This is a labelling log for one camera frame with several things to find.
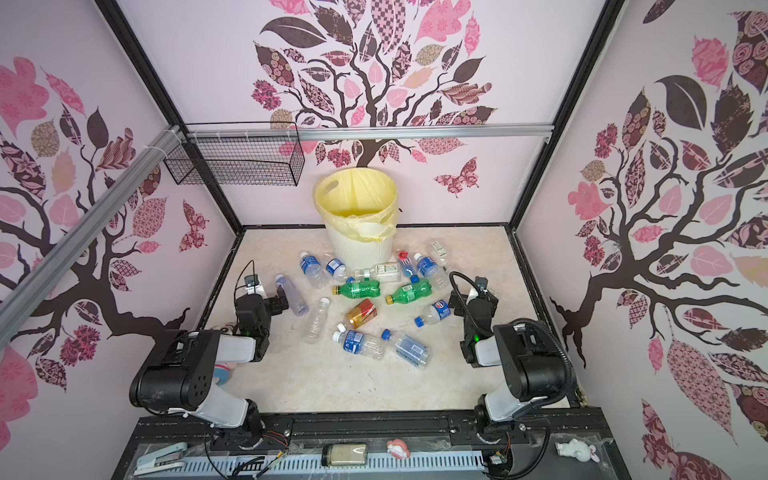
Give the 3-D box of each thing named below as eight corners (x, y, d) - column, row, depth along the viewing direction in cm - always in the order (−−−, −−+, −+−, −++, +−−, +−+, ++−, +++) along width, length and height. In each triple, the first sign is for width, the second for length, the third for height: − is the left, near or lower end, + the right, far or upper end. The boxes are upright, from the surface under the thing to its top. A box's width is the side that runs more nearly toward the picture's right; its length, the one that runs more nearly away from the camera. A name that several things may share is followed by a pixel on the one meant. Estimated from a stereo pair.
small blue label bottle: (316, 292, 102) (313, 284, 98) (298, 263, 110) (294, 255, 107) (332, 283, 105) (330, 275, 101) (312, 256, 113) (310, 247, 109)
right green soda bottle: (393, 313, 96) (393, 307, 92) (385, 301, 99) (385, 294, 95) (433, 293, 101) (434, 286, 98) (424, 282, 104) (425, 274, 100)
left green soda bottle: (333, 303, 99) (331, 297, 96) (333, 288, 103) (331, 282, 100) (381, 296, 100) (381, 290, 97) (379, 282, 104) (379, 276, 101)
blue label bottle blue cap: (326, 272, 108) (324, 264, 104) (336, 264, 110) (334, 256, 106) (350, 289, 103) (348, 281, 99) (359, 280, 106) (358, 272, 102)
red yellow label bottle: (356, 331, 92) (354, 324, 89) (346, 318, 95) (344, 311, 92) (378, 315, 96) (377, 308, 92) (368, 303, 99) (367, 296, 95)
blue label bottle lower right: (378, 345, 90) (378, 338, 86) (388, 330, 94) (388, 323, 90) (423, 373, 85) (424, 367, 81) (432, 357, 88) (434, 350, 84)
